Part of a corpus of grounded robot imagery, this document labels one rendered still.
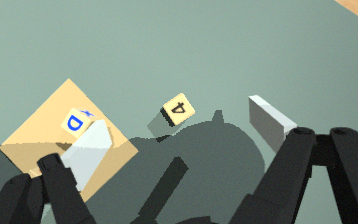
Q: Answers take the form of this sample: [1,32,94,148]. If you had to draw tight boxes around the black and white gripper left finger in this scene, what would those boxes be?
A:
[0,119,112,224]

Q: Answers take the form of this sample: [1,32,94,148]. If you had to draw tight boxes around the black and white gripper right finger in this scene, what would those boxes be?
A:
[228,95,358,224]

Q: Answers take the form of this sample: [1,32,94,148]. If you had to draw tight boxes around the tan square mat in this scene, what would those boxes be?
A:
[0,79,138,202]

